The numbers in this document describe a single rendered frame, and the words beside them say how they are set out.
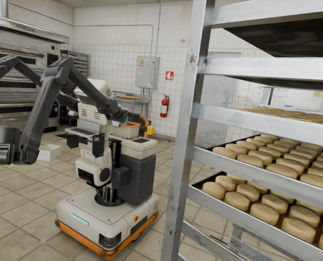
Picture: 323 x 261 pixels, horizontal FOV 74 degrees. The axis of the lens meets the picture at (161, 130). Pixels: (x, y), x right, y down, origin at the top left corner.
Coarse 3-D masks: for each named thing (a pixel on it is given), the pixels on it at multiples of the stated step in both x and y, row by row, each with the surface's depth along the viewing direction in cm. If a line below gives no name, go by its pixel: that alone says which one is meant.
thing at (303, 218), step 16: (224, 176) 56; (208, 192) 47; (224, 192) 48; (240, 192) 49; (256, 192) 48; (272, 192) 50; (240, 208) 43; (256, 208) 42; (272, 208) 42; (288, 208) 47; (304, 208) 44; (272, 224) 40; (288, 224) 37; (304, 224) 38; (320, 224) 42; (304, 240) 36; (320, 240) 35
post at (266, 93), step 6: (264, 90) 74; (270, 90) 73; (264, 96) 74; (270, 96) 74; (264, 102) 74; (270, 102) 75; (234, 228) 86; (234, 234) 86; (240, 234) 85; (240, 240) 87; (234, 252) 87
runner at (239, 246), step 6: (234, 240) 86; (234, 246) 85; (240, 246) 85; (246, 246) 83; (240, 252) 82; (246, 252) 82; (252, 252) 82; (258, 252) 80; (252, 258) 80; (258, 258) 80; (264, 258) 79; (270, 258) 77
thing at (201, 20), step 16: (208, 0) 38; (192, 16) 39; (208, 16) 39; (192, 32) 40; (208, 32) 40; (192, 48) 40; (208, 48) 41; (192, 64) 40; (192, 80) 41; (192, 96) 41; (192, 112) 42; (192, 128) 43; (176, 144) 45; (192, 144) 44; (176, 160) 45; (176, 176) 45; (176, 192) 46; (176, 208) 46; (176, 224) 47; (176, 240) 49; (176, 256) 50
